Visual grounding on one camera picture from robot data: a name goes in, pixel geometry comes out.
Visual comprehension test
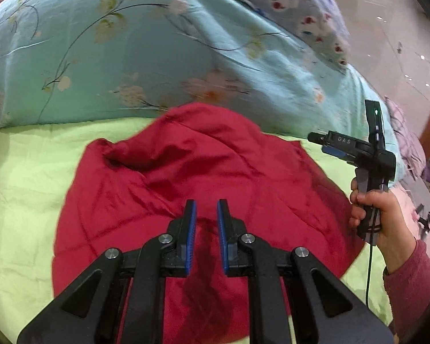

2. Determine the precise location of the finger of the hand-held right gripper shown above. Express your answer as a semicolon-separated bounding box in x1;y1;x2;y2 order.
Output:
322;145;357;160
307;131;357;147

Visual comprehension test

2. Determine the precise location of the pale pink bed sheet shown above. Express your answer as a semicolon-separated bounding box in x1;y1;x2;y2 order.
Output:
390;177;430;248

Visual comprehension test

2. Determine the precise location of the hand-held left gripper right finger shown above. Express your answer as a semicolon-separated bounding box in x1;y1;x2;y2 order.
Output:
217;199;395;344

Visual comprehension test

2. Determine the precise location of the cartoon print pillow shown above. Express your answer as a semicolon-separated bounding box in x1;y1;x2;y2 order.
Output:
197;0;350;70

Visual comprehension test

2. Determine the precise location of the light blue floral quilt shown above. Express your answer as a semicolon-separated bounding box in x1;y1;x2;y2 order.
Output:
0;0;405;183

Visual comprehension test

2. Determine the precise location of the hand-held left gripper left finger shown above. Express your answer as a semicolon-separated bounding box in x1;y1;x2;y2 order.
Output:
16;200;198;344

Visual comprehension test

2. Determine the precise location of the thin gripper cable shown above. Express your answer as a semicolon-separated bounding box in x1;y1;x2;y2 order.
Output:
365;238;374;307

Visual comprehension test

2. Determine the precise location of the red quilted jacket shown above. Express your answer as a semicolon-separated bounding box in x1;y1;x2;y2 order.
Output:
51;102;366;344

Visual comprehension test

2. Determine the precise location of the pink plaid cloth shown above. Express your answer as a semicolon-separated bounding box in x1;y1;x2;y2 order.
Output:
384;96;427;180

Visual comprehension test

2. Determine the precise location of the person's right forearm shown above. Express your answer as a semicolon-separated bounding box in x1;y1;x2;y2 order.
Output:
376;237;430;338

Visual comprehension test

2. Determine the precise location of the person's right hand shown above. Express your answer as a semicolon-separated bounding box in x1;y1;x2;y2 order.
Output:
348;178;417;273

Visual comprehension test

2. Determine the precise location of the green bed sheet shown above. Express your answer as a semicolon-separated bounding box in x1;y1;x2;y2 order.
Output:
0;116;395;344

